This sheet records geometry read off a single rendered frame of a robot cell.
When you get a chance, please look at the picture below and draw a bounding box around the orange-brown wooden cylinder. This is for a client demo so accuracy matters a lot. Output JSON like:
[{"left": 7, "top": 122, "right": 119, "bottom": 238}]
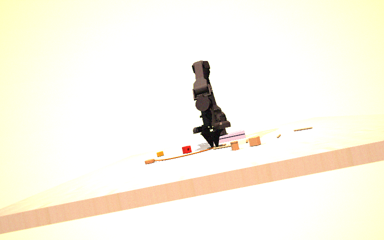
[{"left": 230, "top": 140, "right": 239, "bottom": 151}]

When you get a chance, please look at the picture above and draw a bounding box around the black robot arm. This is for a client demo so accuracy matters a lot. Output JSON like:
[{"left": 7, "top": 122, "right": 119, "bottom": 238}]
[{"left": 192, "top": 60, "right": 227, "bottom": 123}]

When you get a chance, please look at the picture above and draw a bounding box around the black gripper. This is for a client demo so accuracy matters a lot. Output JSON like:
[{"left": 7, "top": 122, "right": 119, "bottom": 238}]
[{"left": 193, "top": 110, "right": 231, "bottom": 148}]

